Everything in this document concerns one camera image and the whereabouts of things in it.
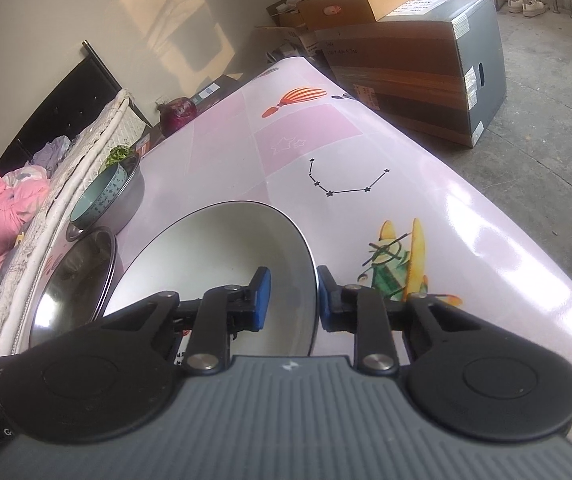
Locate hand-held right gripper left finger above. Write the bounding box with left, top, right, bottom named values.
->
left=101, top=266, right=273, bottom=376

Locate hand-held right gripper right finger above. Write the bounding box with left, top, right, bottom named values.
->
left=316, top=265, right=462, bottom=376

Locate stainless steel bowl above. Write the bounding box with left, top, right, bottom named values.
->
left=65, top=154, right=146, bottom=242

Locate blue-green patterned bowl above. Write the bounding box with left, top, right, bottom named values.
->
left=68, top=162, right=129, bottom=228

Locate pink balloon-print tablecloth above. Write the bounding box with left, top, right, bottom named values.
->
left=0, top=55, right=572, bottom=441

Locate stainless steel plate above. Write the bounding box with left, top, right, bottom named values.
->
left=28, top=226, right=118, bottom=348

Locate red onion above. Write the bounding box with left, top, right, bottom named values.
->
left=156, top=97, right=198, bottom=138

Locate green leafy lettuce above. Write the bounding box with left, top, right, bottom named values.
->
left=103, top=145, right=137, bottom=168

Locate dark printed flat box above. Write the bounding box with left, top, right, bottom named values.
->
left=133, top=74, right=239, bottom=158

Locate white quilted mattress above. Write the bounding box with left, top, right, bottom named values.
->
left=0, top=89, right=154, bottom=368

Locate large grey printed carton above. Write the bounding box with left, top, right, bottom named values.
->
left=316, top=0, right=507, bottom=148

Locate purple cloth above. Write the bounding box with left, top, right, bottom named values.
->
left=31, top=135, right=72, bottom=168

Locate pile of small cardboard boxes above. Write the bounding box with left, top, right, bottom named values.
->
left=258, top=0, right=327, bottom=56

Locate black headboard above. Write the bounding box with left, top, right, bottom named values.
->
left=0, top=41, right=154, bottom=181

